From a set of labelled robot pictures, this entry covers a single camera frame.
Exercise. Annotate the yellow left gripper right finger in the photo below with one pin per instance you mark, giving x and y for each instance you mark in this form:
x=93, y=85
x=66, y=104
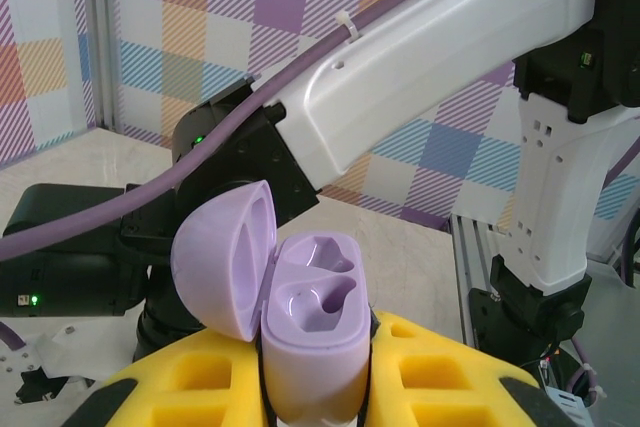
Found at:
x=440, y=397

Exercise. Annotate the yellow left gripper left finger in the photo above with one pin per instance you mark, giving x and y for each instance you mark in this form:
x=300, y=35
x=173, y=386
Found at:
x=165, y=397

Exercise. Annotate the purple earbud charging case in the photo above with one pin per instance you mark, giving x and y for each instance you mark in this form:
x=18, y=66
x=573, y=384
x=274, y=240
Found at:
x=310, y=337

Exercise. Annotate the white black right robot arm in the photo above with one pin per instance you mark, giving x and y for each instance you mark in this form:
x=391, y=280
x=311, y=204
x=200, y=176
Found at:
x=425, y=57

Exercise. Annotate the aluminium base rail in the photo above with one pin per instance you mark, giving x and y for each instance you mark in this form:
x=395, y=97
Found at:
x=475, y=247

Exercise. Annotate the aluminium frame post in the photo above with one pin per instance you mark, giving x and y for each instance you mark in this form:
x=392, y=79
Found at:
x=102, y=37

